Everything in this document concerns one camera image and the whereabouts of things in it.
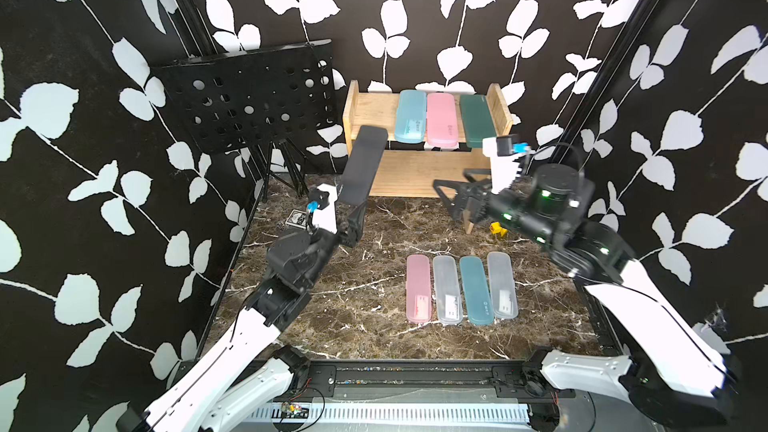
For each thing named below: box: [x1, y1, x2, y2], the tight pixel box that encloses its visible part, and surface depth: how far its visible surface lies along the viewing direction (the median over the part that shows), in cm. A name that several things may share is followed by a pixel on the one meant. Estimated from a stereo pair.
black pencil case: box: [338, 125, 388, 204], surface depth 68 cm
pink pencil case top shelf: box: [427, 93, 459, 147], surface depth 73 cm
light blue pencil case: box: [394, 90, 427, 144], surface depth 74 cm
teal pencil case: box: [460, 255, 495, 326], surface depth 90 cm
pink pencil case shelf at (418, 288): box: [406, 254, 432, 323], surface depth 90 cm
